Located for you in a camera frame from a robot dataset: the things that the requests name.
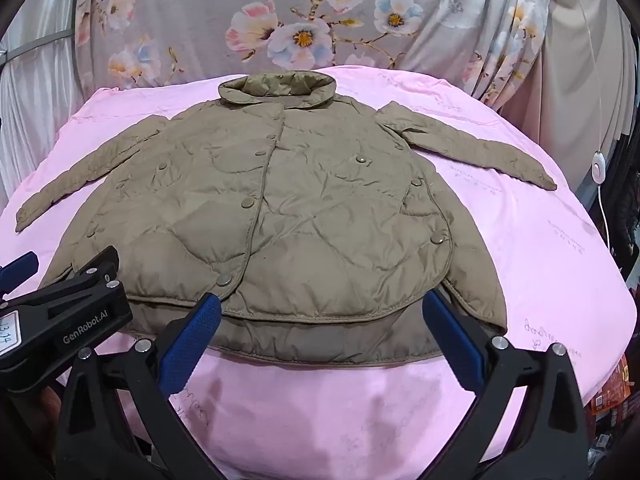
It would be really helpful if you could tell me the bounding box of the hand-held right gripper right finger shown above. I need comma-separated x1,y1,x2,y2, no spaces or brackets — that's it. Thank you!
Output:
422,289,589,480

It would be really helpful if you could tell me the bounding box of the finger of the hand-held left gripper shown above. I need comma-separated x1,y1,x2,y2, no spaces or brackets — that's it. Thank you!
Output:
0,246,121,307

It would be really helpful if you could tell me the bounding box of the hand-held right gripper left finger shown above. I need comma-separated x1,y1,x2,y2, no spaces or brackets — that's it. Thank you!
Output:
60,293,223,480

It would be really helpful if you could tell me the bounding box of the olive quilted jacket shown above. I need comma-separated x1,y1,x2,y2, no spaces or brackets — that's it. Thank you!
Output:
15,72,558,365

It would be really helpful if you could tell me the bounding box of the pink bed sheet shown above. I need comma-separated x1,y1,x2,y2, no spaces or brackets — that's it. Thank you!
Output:
0,65,633,480

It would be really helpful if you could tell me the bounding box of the white curtain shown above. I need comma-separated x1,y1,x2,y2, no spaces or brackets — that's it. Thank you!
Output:
0,0,98,206

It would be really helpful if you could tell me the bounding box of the orange printed box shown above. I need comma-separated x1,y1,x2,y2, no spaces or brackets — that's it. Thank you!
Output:
590,355,640,433

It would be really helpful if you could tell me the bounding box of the dark cloth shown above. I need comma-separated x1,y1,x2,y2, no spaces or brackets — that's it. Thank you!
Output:
606,125,640,273

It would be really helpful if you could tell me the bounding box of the grey metal bar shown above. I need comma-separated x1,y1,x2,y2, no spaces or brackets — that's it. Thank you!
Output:
0,29,77,63

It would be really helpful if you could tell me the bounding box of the beige curtain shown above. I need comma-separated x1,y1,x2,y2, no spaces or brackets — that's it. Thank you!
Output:
500,0,636,201

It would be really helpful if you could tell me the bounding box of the grey floral cloth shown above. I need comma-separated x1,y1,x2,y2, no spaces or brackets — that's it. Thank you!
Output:
70,0,556,111

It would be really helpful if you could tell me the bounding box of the white cable with inline switch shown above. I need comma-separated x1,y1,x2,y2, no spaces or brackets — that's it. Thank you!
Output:
562,0,613,251

